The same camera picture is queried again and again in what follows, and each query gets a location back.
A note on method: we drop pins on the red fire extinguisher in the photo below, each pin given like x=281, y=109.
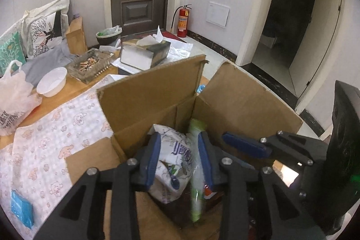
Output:
x=182, y=22

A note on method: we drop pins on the trash bin with bag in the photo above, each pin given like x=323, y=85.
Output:
x=108, y=36

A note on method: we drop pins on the white wall panel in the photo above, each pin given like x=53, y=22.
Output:
x=217, y=14

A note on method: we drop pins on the silver tissue box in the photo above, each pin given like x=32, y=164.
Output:
x=140, y=57

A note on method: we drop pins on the cardboard box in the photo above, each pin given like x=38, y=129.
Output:
x=239, y=105

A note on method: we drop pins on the white printed plastic bag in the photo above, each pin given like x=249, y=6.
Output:
x=14, y=99

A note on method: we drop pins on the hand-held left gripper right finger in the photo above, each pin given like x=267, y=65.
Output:
x=204, y=161

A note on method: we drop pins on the grey cloth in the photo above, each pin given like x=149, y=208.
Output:
x=53, y=57

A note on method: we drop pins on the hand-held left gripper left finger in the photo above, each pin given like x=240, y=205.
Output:
x=153, y=161

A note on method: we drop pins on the green patterned pillow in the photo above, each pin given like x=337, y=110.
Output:
x=9, y=51

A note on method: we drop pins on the blue tissue packet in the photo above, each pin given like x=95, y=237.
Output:
x=22, y=209

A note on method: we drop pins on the glass ashtray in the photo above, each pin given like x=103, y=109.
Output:
x=90, y=65

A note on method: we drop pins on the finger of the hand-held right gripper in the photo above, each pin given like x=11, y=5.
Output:
x=244, y=144

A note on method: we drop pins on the printed tablecloth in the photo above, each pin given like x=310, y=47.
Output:
x=42, y=144

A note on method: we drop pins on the white tree-print pillow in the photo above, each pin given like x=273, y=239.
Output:
x=42, y=29

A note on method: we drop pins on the white plastic bowl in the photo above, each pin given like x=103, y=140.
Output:
x=52, y=82

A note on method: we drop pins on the green snack packet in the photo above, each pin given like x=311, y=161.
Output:
x=196, y=200

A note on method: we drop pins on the red doormat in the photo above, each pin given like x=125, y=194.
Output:
x=171, y=35

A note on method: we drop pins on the white blue snack packet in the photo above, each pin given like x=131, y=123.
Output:
x=177, y=161

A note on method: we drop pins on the brown paper bag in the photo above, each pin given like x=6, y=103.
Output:
x=77, y=34

